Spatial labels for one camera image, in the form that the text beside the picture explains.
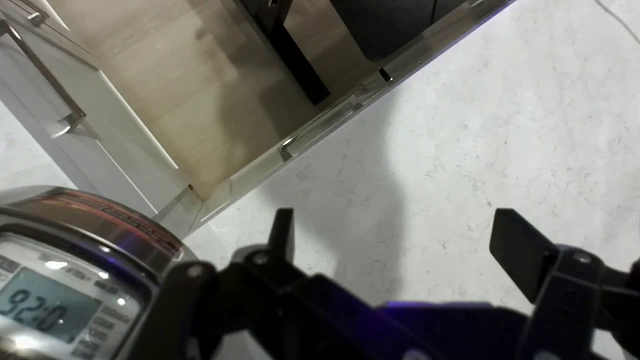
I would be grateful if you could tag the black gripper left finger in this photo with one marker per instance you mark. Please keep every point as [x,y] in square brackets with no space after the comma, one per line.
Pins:
[252,313]

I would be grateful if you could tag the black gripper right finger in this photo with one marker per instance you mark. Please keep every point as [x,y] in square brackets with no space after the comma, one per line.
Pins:
[581,301]

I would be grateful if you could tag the white lower cabinets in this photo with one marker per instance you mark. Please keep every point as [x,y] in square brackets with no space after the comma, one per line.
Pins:
[101,132]

